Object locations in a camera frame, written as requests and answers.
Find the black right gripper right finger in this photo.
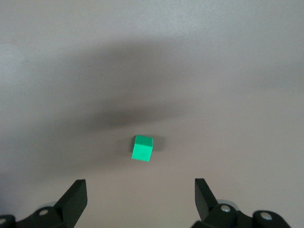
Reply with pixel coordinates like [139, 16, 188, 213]
[191, 178, 292, 228]

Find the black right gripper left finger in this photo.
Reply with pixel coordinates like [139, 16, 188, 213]
[0, 179, 88, 228]

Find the small green cube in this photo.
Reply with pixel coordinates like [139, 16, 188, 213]
[131, 134, 154, 163]

